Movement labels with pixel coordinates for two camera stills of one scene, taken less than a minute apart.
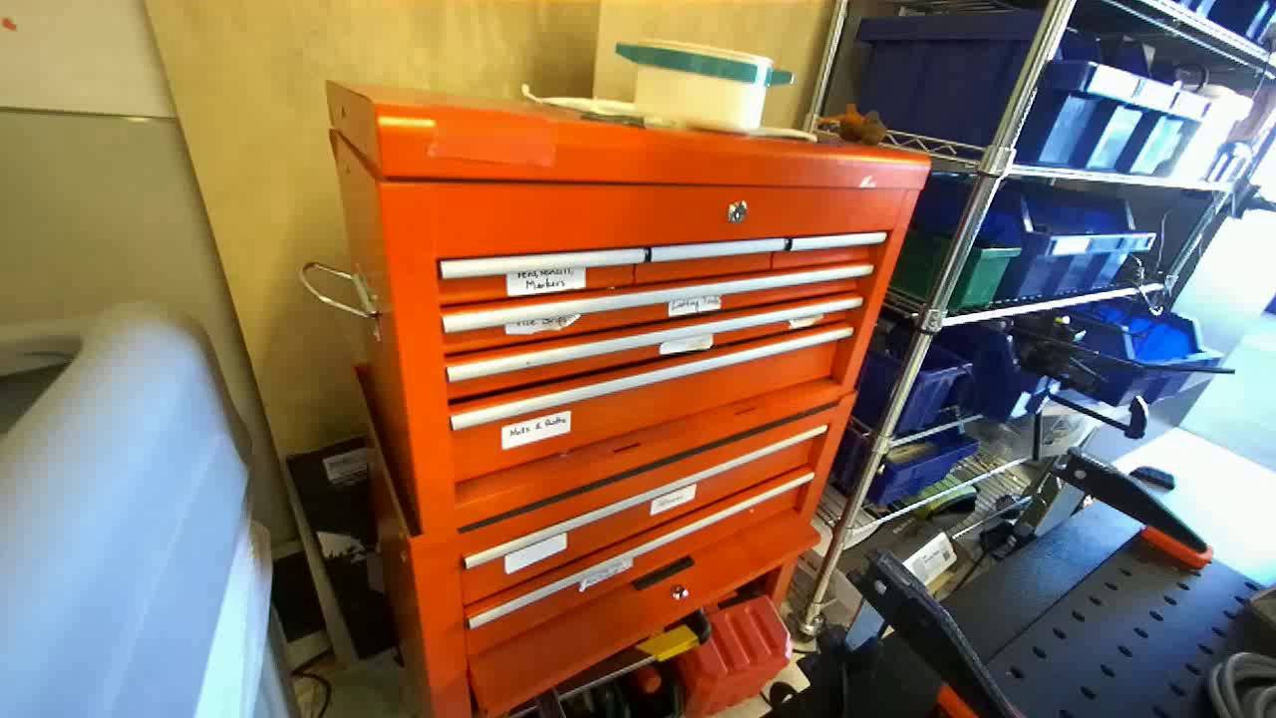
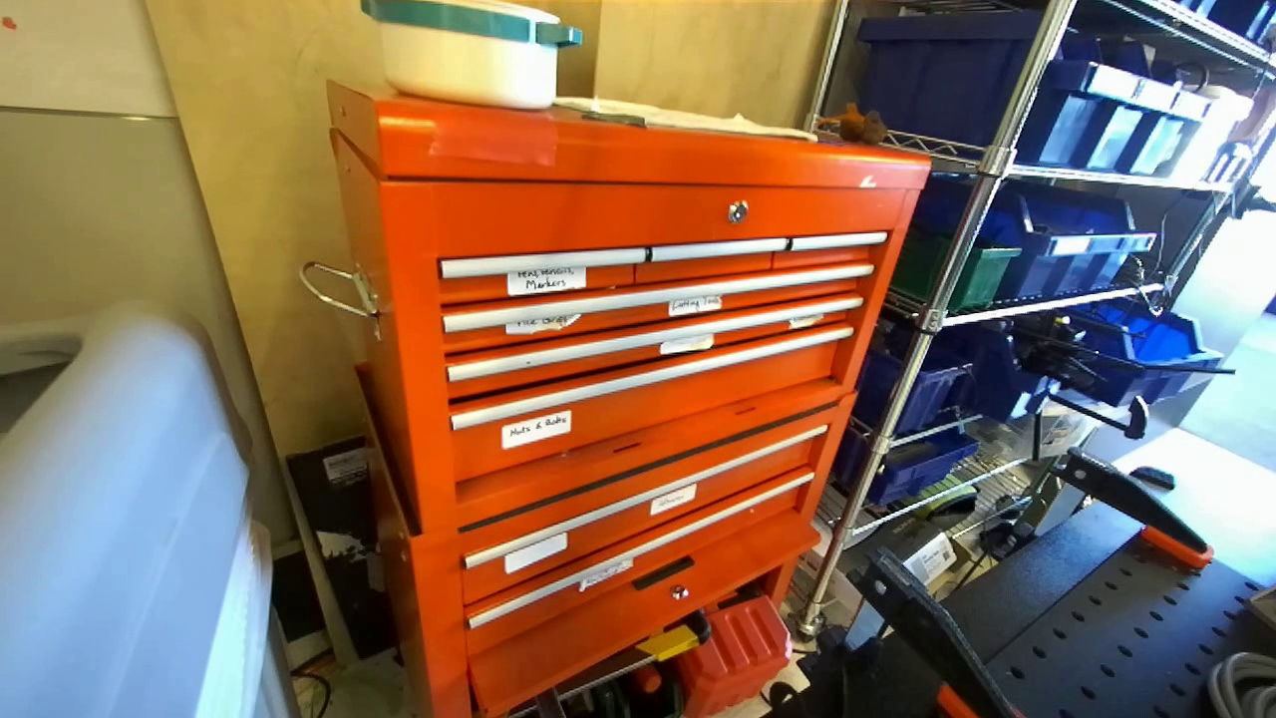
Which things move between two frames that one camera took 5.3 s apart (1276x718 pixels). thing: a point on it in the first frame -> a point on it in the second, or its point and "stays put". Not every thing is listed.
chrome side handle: x=332 y=300 stays put
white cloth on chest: x=632 y=109 stays put
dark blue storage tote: x=946 y=70 stays put
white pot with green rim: x=697 y=87 -> x=470 y=52
